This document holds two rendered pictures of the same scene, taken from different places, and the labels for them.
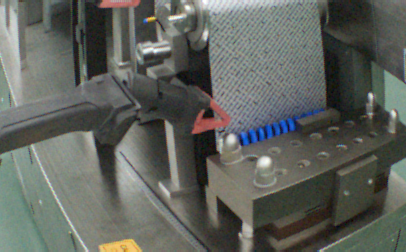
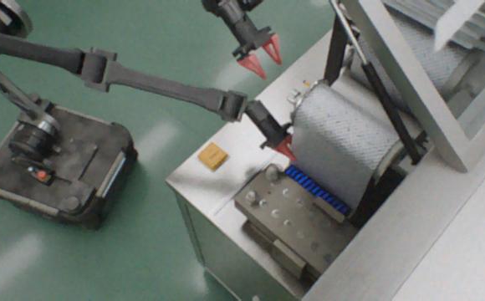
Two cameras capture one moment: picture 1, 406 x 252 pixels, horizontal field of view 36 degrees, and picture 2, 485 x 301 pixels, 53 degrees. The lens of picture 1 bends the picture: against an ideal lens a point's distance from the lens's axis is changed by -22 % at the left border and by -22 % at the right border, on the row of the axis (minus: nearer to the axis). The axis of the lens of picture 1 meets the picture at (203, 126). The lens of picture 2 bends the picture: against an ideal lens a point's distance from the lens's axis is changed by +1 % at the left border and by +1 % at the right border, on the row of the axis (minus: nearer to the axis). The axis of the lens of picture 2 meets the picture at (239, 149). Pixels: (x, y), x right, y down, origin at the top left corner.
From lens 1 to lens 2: 1.18 m
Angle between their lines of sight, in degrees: 57
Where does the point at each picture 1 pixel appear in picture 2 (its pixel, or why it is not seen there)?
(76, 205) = not seen: hidden behind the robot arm
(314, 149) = (295, 216)
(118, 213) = (257, 135)
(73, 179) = (279, 98)
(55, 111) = (171, 93)
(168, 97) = (262, 129)
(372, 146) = (310, 260)
